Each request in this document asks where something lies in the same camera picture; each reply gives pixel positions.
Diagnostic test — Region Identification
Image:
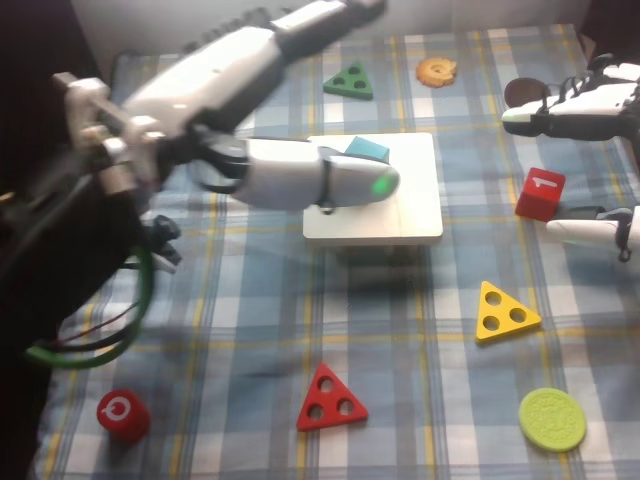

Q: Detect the tan toy biscuit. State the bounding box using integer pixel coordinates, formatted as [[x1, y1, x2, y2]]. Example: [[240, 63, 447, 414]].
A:
[[415, 56, 459, 90]]

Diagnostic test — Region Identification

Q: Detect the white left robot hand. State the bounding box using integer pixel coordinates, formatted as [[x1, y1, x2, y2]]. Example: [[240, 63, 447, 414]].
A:
[[122, 0, 401, 211]]

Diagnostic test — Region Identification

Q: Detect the lime green sandwich cookie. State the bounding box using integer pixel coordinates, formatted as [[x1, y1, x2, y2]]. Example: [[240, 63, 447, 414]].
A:
[[517, 387, 587, 454]]

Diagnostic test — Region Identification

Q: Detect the green cable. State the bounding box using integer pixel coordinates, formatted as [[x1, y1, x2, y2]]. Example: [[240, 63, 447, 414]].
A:
[[24, 244, 157, 370]]

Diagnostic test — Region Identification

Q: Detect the white backdrop sheet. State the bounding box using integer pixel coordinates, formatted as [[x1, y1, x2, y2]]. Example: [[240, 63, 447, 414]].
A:
[[69, 0, 591, 51]]

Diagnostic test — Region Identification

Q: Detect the red numbered cube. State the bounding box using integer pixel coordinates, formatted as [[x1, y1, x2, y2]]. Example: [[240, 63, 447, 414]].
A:
[[514, 167, 567, 222]]

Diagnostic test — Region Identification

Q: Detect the red triangle with holes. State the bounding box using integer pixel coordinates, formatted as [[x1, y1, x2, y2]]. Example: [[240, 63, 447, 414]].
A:
[[295, 362, 370, 432]]

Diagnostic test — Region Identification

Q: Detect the small white wooden table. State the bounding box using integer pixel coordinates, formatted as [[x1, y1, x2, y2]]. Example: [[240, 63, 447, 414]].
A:
[[302, 132, 445, 266]]

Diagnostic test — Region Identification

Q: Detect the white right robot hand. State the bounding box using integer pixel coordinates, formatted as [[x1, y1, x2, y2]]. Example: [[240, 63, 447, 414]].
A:
[[501, 53, 640, 264]]

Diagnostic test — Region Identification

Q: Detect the brown round toy cookie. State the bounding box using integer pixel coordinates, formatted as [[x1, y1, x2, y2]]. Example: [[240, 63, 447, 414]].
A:
[[503, 78, 551, 110]]

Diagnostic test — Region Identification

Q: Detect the green triangle with holes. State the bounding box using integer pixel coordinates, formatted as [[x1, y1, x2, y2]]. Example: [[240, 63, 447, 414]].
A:
[[322, 60, 375, 101]]

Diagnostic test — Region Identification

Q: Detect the red cylinder with white mark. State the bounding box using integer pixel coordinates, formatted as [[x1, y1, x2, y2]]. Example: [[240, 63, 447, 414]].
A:
[[95, 388, 151, 445]]

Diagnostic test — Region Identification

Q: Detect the yellow triangle with holes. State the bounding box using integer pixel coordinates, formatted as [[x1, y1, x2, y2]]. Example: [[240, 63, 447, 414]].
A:
[[474, 280, 543, 344]]

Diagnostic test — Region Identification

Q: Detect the blue wooden block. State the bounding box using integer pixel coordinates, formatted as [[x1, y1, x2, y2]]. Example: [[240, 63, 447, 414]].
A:
[[344, 136, 391, 164]]

